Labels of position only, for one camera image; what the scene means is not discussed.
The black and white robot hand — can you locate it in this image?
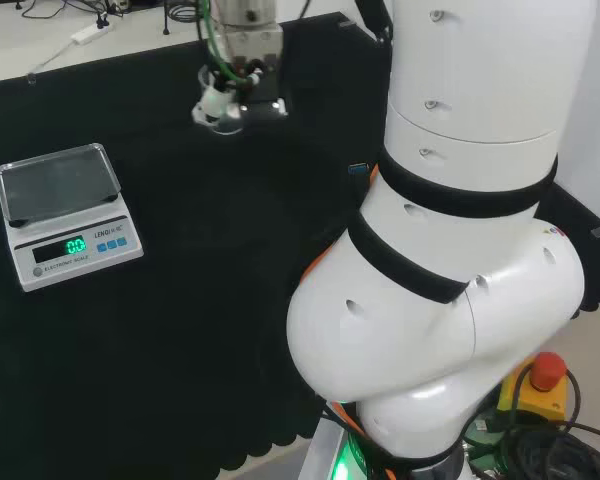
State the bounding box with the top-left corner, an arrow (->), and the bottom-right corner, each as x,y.
191,25 -> 288,125

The clear glass beaker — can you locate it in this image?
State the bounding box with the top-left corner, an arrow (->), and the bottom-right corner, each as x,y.
197,66 -> 245,137

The white electronic balance steel pan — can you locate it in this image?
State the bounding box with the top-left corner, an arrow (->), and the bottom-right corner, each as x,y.
0,142 -> 146,293

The white power strip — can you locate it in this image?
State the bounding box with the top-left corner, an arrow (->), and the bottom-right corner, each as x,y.
71,23 -> 115,45

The black bench cloth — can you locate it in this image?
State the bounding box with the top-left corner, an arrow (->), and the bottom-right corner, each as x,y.
0,11 -> 600,472

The yellow stop button red cap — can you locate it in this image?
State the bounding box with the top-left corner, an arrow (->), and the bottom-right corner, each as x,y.
496,351 -> 570,422

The green circuit board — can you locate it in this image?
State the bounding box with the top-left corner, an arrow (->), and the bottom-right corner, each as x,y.
463,408 -> 502,452

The green cable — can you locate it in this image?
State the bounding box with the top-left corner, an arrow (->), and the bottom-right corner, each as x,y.
205,0 -> 249,87

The black cable coil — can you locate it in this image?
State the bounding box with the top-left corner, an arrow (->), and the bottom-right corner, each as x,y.
462,364 -> 600,480

